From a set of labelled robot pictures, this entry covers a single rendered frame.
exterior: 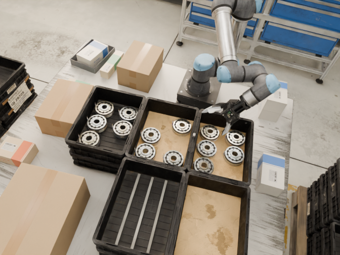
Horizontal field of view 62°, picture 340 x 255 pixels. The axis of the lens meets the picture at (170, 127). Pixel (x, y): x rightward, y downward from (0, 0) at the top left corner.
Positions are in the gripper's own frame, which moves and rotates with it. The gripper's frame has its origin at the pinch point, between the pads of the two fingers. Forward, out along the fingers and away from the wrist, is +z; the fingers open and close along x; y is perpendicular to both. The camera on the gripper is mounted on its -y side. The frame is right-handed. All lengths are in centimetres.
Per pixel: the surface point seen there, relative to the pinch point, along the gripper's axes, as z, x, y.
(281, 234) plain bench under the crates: 6, 63, 14
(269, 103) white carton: -20, 25, -46
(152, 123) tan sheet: 31.0, -15.8, -12.9
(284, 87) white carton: -31, 26, -57
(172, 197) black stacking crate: 30.6, 11.6, 21.9
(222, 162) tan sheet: 10.3, 21.1, -1.7
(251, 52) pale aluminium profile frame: -15, 25, -209
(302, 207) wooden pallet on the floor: 10, 110, -54
